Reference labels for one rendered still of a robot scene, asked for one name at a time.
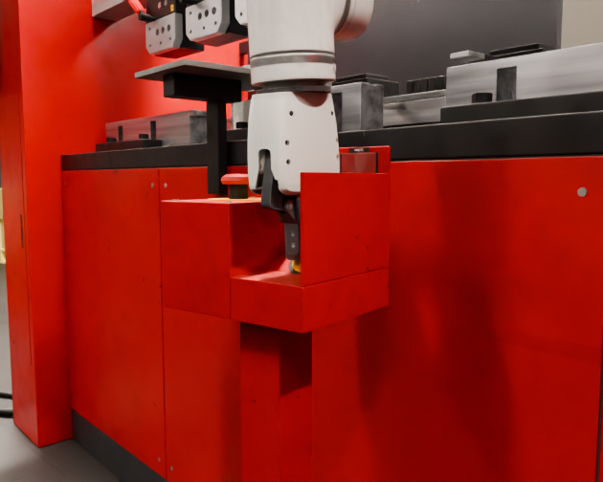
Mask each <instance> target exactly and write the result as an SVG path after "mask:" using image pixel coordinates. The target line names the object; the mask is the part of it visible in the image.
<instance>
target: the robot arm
mask: <svg viewBox="0 0 603 482"><path fill-rule="evenodd" d="M373 3H374V0H246V5H247V20H248V35H249V51H250V66H251V82H252V85H253V86H258V87H262V89H261V90H257V94H256V95H252V100H251V106H250V114H249V124H248V178H249V187H250V190H251V191H252V192H253V193H254V194H260V195H261V202H260V204H261V206H262V207H263V208H268V209H272V210H275V211H276V212H277V214H278V215H279V220H280V221H281V222H282V223H284V238H285V255H286V258H287V259H288V260H293V261H301V172H338V173H340V159H339V144H338V134H337V125H336V119H335V112H334V106H333V101H332V96H331V94H329V93H331V87H330V86H325V84H326V83H329V82H334V81H335V80H336V78H335V71H336V65H335V56H334V42H347V41H350V40H353V39H355V38H357V37H358V36H360V35H361V34H362V33H363V32H364V31H365V30H366V28H367V27H368V25H369V22H370V20H371V16H372V12H373ZM292 201H294V203H293V202H292Z"/></svg>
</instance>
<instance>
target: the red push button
mask: <svg viewBox="0 0 603 482"><path fill-rule="evenodd" d="M221 182H222V184H223V185H229V199H248V184H249V178H248V174H239V173H237V174H226V175H224V176H223V177H221Z"/></svg>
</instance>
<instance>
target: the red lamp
mask: <svg viewBox="0 0 603 482"><path fill-rule="evenodd" d="M375 171H376V153H348V154H342V173H375Z"/></svg>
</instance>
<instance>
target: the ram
mask: <svg viewBox="0 0 603 482"><path fill-rule="evenodd" d="M138 1H139V2H140V3H141V5H142V6H143V7H144V9H146V0H138ZM133 13H136V12H135V11H134V10H133V9H132V7H131V6H130V4H129V3H128V0H103V1H101V2H99V3H98V4H96V5H94V6H92V16H93V17H97V18H102V19H107V20H113V21H119V20H121V19H123V18H126V17H127V16H129V15H131V14H133Z"/></svg>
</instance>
